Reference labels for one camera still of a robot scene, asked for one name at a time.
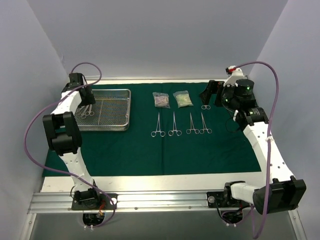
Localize steel needle holder clamp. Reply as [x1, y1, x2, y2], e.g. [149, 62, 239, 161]
[150, 113, 166, 138]

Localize steel mesh instrument tray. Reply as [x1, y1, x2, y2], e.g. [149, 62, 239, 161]
[75, 89, 131, 132]

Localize green surgical drape cloth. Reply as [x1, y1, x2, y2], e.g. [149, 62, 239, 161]
[41, 82, 263, 178]

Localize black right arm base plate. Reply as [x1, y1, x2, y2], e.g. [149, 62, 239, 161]
[206, 191, 250, 209]

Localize steel forceps clamp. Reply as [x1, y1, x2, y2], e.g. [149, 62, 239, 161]
[168, 112, 182, 137]

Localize back aluminium rail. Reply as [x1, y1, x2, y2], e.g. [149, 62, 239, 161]
[97, 77, 226, 85]

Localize purple packet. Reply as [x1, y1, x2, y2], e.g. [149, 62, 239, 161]
[152, 92, 170, 109]

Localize steel haemostat clamp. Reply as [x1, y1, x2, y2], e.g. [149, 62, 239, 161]
[186, 112, 200, 135]

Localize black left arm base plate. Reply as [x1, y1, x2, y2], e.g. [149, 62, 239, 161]
[71, 193, 118, 211]

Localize long steel scissors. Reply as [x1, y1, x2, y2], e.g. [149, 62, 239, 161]
[81, 104, 95, 119]

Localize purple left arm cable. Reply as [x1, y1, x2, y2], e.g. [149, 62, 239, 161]
[23, 62, 118, 229]

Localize aluminium frame rail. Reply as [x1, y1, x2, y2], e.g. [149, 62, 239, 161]
[27, 189, 223, 214]

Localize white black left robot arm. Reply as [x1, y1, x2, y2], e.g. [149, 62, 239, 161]
[42, 83, 101, 210]

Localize green packet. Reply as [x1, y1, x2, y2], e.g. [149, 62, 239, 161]
[173, 90, 193, 108]

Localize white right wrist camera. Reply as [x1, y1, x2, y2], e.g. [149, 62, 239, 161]
[223, 65, 245, 87]

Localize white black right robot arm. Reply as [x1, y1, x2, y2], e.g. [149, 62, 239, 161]
[199, 78, 307, 214]

